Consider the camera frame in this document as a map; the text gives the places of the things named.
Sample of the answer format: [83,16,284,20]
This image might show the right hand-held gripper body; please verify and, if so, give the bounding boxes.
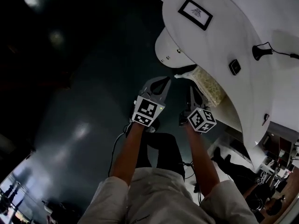
[178,104,217,133]

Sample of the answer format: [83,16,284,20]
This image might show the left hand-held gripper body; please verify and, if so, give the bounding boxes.
[132,91,166,127]

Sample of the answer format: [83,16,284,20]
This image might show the person's right forearm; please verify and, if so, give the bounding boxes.
[185,125,221,197]

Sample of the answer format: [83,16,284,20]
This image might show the person's left forearm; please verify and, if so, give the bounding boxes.
[109,121,147,186]

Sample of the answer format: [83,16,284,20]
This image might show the small white drawer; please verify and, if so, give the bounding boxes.
[161,29,197,66]
[157,31,187,67]

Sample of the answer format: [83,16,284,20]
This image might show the white curved vanity desk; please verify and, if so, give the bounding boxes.
[140,0,299,175]

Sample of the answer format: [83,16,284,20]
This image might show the dark cube shelving unit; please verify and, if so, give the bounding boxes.
[263,122,299,175]

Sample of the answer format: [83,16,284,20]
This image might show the person's left black shoe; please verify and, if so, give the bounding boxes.
[146,119,161,134]

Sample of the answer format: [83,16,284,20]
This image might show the white stool cream cushion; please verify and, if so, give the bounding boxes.
[174,65,226,107]

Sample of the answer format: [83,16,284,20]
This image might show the person's black trousers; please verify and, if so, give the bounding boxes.
[136,132,185,181]

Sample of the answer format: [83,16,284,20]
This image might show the small black box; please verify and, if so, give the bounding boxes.
[228,59,242,76]

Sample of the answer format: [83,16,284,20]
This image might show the person's beige shirt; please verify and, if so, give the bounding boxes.
[81,167,257,224]

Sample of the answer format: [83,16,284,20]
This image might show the white framed glass panel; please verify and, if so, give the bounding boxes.
[0,169,51,224]

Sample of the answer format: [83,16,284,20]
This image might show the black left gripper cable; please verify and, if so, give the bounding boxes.
[108,124,131,177]

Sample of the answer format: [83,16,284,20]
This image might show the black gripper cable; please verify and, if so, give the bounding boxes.
[108,124,131,177]
[182,162,204,206]

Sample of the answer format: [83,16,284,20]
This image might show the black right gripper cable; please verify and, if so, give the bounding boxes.
[182,162,204,206]

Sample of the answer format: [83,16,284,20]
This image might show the black picture frame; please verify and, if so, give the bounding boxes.
[178,0,214,31]

